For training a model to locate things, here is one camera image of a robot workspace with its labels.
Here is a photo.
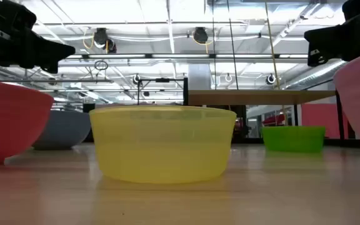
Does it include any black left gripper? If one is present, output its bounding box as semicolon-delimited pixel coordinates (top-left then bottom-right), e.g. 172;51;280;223
0;0;76;74

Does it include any large blue bowl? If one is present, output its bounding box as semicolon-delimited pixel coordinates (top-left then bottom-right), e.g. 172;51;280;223
32;109;92;150

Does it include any large orange-red bowl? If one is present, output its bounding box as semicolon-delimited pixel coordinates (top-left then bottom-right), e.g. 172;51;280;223
0;79;55;167

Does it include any small green bowl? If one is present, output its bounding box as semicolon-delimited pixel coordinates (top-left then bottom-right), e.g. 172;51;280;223
261;126;326;154

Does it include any wooden shelf with black legs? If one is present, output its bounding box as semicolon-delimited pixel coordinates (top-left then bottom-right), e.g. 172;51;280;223
182;77;346;148

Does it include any orange-red partition panel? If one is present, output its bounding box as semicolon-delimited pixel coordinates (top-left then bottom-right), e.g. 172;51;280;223
301;102;349;139

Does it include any red background object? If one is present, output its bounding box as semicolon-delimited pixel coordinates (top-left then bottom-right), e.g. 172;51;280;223
262;114;286;126

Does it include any black monitor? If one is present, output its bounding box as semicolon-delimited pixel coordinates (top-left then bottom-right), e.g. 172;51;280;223
229;105;247;119

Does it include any yellow hanging strap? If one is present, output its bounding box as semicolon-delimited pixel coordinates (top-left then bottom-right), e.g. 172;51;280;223
264;0;288;126

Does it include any black ceiling cable reel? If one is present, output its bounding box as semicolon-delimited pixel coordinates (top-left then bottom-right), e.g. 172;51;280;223
192;26;209;44
92;27;118;54

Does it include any black hanging cable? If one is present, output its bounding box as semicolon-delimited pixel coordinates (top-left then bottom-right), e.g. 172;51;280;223
226;0;239;91

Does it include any black metal frame stand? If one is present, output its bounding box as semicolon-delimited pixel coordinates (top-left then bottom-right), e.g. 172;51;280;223
137;77;186;106

